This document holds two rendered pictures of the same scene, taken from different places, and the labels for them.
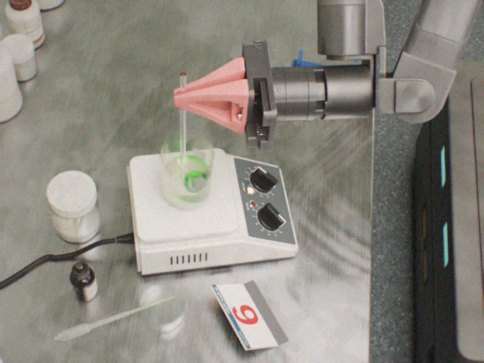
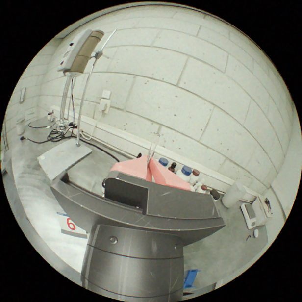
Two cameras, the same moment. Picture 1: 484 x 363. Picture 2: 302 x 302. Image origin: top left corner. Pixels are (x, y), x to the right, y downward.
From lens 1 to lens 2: 0.85 m
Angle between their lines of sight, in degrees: 69
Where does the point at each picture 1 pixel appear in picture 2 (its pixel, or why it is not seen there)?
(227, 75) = (160, 171)
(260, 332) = (64, 224)
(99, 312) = (97, 191)
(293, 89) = (108, 266)
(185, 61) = not seen: hidden behind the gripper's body
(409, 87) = not seen: outside the picture
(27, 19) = (199, 190)
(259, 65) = (178, 208)
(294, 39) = (205, 267)
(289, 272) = not seen: hidden behind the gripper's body
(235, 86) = (135, 166)
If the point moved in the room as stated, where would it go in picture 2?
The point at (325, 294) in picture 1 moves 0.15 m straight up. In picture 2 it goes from (73, 255) to (49, 250)
